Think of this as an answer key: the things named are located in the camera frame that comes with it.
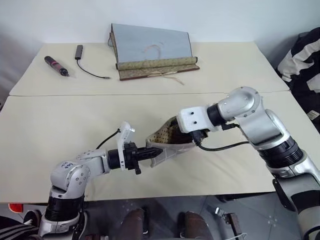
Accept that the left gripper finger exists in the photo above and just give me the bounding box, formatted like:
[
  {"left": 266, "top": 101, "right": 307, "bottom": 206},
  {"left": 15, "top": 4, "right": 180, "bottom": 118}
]
[
  {"left": 136, "top": 147, "right": 163, "bottom": 155},
  {"left": 136, "top": 153, "right": 161, "bottom": 161}
]

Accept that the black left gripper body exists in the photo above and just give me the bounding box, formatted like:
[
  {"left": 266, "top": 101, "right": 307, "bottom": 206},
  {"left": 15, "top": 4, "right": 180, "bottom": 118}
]
[{"left": 123, "top": 141, "right": 143, "bottom": 176}]

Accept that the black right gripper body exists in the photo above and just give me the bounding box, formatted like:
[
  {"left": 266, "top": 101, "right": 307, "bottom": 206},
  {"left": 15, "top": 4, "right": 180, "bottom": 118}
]
[{"left": 190, "top": 128, "right": 210, "bottom": 146}]

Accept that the grey plaid pouch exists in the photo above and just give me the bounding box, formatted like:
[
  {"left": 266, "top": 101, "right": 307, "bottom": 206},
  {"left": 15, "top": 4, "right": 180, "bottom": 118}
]
[{"left": 145, "top": 115, "right": 210, "bottom": 169}]

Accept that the beige ribbon tie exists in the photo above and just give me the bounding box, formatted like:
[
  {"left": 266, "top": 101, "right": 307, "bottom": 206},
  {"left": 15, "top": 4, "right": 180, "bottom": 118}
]
[{"left": 148, "top": 70, "right": 186, "bottom": 86}]

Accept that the dark brown rounded shape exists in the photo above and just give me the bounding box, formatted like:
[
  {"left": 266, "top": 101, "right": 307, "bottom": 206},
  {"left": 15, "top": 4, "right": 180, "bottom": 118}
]
[
  {"left": 178, "top": 210, "right": 214, "bottom": 240},
  {"left": 120, "top": 208, "right": 146, "bottom": 240}
]

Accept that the metal clamp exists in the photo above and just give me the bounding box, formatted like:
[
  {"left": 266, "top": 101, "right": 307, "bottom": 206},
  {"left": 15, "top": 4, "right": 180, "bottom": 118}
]
[{"left": 214, "top": 207, "right": 228, "bottom": 219}]

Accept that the rolled brocade scroll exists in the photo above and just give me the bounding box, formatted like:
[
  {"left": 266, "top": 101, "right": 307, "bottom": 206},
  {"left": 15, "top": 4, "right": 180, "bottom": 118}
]
[{"left": 115, "top": 56, "right": 199, "bottom": 71}]

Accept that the brown wooden block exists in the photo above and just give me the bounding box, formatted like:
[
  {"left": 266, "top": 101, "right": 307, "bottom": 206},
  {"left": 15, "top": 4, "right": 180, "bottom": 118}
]
[{"left": 225, "top": 212, "right": 241, "bottom": 236}]

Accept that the grey-blue open scroll case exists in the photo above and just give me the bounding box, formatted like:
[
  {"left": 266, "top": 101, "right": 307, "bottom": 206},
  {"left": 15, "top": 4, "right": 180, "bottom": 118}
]
[{"left": 107, "top": 23, "right": 201, "bottom": 82}]

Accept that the black round wheel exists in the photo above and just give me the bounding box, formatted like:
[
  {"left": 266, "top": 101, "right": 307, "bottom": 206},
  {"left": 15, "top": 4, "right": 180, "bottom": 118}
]
[{"left": 23, "top": 209, "right": 43, "bottom": 226}]

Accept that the black and red pen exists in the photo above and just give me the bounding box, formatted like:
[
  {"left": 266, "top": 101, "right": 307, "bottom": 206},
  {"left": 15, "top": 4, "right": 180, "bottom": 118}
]
[{"left": 44, "top": 55, "right": 71, "bottom": 77}]

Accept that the black and white striped garment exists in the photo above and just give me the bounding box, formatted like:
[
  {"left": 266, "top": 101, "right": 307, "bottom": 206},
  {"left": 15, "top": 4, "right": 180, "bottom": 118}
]
[{"left": 275, "top": 26, "right": 320, "bottom": 121}]

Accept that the red object under table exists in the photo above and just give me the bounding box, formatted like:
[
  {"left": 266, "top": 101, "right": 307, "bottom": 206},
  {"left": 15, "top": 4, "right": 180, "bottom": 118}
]
[{"left": 8, "top": 202, "right": 24, "bottom": 214}]

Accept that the black white striped cloth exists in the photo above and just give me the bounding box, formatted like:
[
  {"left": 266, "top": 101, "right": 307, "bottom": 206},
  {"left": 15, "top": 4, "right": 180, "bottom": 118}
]
[{"left": 0, "top": 214, "right": 41, "bottom": 240}]

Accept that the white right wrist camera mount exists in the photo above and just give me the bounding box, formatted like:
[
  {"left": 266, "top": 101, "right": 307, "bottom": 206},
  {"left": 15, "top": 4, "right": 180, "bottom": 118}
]
[{"left": 176, "top": 105, "right": 224, "bottom": 134}]

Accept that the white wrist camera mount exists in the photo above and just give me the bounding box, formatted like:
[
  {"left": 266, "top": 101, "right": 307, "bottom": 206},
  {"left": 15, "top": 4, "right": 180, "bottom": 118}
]
[
  {"left": 115, "top": 121, "right": 137, "bottom": 172},
  {"left": 176, "top": 105, "right": 224, "bottom": 134}
]

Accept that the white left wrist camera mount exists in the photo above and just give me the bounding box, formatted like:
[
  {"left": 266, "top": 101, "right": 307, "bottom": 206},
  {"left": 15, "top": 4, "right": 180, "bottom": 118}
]
[{"left": 115, "top": 121, "right": 137, "bottom": 172}]

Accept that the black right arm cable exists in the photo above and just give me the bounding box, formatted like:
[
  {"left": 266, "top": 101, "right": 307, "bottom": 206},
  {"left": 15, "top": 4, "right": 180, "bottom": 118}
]
[{"left": 196, "top": 121, "right": 251, "bottom": 152}]

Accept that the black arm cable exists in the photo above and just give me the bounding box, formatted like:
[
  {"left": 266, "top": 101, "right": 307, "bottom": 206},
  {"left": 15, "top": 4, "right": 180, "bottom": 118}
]
[
  {"left": 196, "top": 121, "right": 251, "bottom": 152},
  {"left": 95, "top": 128, "right": 121, "bottom": 150}
]

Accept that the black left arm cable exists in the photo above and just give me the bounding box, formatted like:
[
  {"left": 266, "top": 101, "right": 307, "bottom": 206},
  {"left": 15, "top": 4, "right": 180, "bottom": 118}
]
[{"left": 95, "top": 128, "right": 121, "bottom": 150}]

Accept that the black USB adapter with cable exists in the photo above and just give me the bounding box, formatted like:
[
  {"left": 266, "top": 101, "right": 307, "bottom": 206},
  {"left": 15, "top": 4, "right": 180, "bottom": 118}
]
[{"left": 74, "top": 44, "right": 112, "bottom": 81}]

